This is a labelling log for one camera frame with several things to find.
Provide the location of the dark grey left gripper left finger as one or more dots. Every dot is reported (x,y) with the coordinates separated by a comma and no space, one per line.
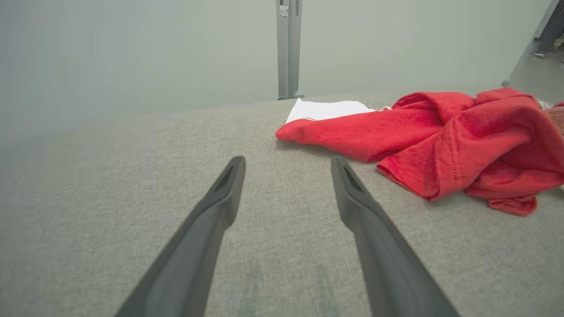
(194,251)

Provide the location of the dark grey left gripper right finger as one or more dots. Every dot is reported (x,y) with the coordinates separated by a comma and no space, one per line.
(383,264)

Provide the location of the red jersey with white hem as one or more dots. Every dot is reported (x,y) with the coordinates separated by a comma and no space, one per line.
(484,141)

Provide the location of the grey fabric upholstered surface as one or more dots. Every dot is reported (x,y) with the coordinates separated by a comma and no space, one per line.
(286,264)

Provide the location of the dark grey metal stand leg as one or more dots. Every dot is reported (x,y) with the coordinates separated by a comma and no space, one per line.
(553,26)

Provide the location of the grey vertical metal post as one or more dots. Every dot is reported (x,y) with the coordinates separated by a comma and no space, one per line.
(288,48)

